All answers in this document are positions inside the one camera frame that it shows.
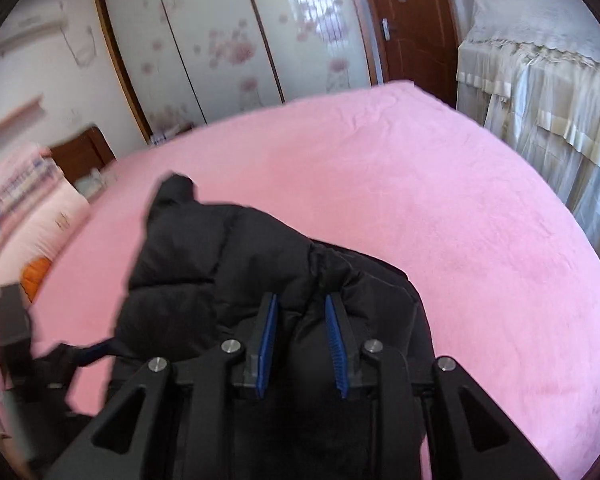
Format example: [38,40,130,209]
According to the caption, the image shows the black puffer jacket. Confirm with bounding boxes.
[100,172,436,480]

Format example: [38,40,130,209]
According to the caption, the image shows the pink bed sheet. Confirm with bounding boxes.
[27,80,600,480]

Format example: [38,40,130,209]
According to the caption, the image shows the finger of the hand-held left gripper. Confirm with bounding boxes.
[55,337,118,368]

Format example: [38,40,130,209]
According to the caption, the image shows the striped folded quilt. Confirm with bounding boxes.
[0,142,66,241]

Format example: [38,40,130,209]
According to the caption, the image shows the white wall shelf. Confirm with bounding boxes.
[0,94,46,151]

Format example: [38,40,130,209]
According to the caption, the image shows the floral sliding door wardrobe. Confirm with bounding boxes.
[95,0,383,143]

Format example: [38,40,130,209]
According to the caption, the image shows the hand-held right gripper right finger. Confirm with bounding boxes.
[325,292,556,480]

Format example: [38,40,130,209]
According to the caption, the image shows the furniture under white lace cloth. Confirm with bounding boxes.
[455,0,600,296]

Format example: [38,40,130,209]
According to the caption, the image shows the white wall air conditioner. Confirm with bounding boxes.
[0,0,71,56]

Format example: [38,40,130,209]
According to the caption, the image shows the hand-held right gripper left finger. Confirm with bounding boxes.
[45,292,281,480]

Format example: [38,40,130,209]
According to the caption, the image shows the brown wooden door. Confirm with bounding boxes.
[355,0,461,108]

